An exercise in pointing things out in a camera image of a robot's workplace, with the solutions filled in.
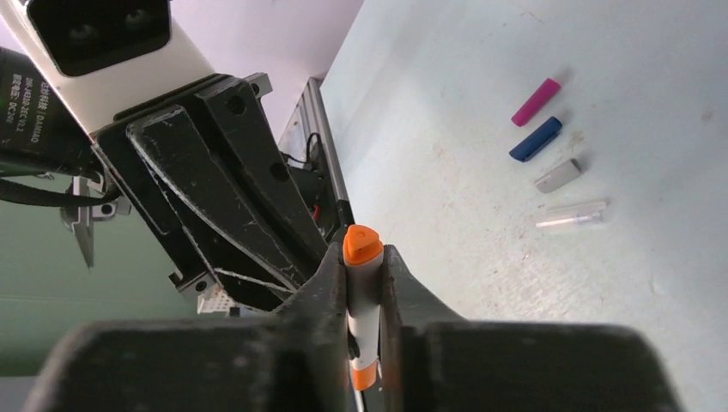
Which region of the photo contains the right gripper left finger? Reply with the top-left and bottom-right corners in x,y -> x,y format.
24,244 -> 349,411

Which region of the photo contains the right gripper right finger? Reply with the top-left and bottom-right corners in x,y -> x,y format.
380,245 -> 683,411

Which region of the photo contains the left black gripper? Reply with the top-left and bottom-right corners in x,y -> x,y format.
94,73 -> 327,296

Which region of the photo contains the orange capped marker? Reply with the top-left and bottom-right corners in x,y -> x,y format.
343,224 -> 384,391

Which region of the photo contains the blue pen cap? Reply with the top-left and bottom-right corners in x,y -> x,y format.
509,117 -> 563,162

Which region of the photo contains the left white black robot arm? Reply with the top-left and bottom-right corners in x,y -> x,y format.
1,44 -> 327,310

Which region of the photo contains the clear pen cap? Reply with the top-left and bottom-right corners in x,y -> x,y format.
535,200 -> 610,228

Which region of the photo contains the grey pen cap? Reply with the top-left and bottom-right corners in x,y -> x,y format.
535,158 -> 582,194

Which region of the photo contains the magenta pen cap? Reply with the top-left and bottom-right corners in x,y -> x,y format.
511,78 -> 561,127

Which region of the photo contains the left aluminium frame rail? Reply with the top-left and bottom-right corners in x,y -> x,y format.
278,77 -> 355,236

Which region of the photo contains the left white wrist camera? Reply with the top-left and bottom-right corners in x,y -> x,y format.
1,1 -> 215,135

